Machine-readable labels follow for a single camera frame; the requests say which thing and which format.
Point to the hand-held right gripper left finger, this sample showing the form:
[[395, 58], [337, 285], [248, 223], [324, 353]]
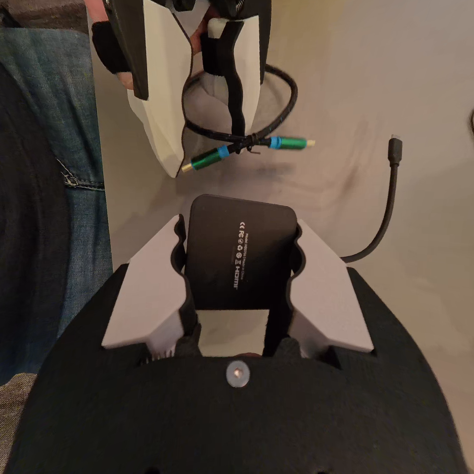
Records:
[[144, 304]]

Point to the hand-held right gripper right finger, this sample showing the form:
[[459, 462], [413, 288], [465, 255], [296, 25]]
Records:
[[333, 307]]

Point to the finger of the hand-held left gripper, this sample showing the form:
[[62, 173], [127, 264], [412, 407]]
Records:
[[248, 67], [167, 89]]

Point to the black hdmi adapter box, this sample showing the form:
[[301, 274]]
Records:
[[237, 252]]

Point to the person's left hand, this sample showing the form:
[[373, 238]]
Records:
[[95, 9]]

